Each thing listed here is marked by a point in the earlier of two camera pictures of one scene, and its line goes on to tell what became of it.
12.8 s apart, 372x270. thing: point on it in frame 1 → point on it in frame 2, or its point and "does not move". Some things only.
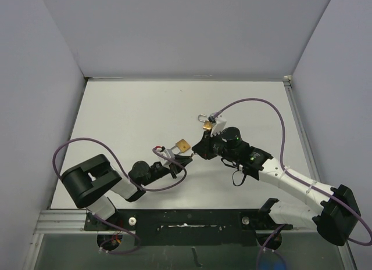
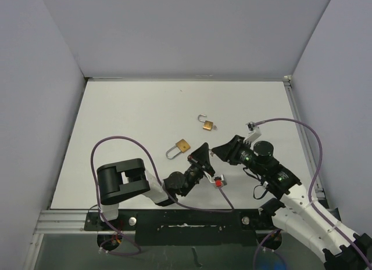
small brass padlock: x=207 y=125 does not move
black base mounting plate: x=189 y=227 does not move
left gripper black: x=182 y=160 → x=201 y=157
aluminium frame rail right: x=343 y=247 does not move
